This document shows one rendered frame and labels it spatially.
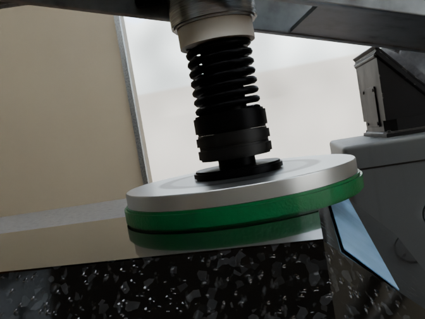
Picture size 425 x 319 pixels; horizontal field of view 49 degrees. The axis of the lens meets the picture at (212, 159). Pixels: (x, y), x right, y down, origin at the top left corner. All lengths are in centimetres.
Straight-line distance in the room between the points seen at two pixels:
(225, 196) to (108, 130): 525
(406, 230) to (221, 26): 90
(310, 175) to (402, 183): 86
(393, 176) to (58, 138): 497
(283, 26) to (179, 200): 24
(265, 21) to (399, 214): 80
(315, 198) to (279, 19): 23
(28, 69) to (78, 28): 79
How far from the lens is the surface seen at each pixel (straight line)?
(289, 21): 51
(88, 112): 567
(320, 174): 36
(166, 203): 36
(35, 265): 34
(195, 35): 42
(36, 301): 32
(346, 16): 44
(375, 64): 130
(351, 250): 29
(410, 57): 132
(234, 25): 42
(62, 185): 586
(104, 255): 32
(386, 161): 119
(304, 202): 34
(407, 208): 122
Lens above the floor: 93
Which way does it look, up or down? 3 degrees down
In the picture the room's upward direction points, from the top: 10 degrees counter-clockwise
